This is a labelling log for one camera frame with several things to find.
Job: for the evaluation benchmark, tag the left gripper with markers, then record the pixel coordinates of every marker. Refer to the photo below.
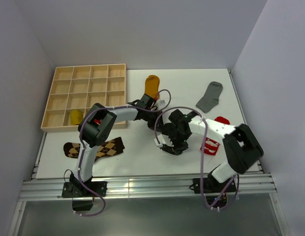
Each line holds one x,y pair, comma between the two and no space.
160,127

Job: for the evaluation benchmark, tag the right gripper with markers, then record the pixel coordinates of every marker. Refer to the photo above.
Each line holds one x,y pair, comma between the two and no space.
171,138

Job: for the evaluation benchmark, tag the red santa sock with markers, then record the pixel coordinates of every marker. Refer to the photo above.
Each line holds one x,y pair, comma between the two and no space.
211,147
96,121

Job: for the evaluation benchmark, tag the yellow bear sock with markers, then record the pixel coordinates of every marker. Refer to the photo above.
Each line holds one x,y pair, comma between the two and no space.
76,117

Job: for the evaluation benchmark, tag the black sock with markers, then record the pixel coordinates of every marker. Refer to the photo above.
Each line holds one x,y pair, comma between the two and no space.
176,149

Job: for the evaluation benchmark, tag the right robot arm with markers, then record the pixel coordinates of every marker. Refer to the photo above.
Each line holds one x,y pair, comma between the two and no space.
241,146

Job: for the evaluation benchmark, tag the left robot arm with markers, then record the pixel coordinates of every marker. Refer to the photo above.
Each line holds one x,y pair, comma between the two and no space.
96,127

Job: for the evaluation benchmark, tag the mustard striped-cuff sock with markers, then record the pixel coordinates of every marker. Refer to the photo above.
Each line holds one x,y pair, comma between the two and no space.
152,86

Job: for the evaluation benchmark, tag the grey sock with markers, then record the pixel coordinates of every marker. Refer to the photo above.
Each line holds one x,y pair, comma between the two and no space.
210,99

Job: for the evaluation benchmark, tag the wooden compartment tray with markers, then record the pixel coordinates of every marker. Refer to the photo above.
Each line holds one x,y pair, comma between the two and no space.
80,87

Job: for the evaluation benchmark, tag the brown argyle sock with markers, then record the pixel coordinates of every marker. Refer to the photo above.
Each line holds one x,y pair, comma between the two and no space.
108,149

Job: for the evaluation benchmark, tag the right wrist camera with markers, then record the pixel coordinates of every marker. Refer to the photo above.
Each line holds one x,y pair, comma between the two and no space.
162,140

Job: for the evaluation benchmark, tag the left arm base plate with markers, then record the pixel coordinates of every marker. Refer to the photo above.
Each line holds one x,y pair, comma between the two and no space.
77,190

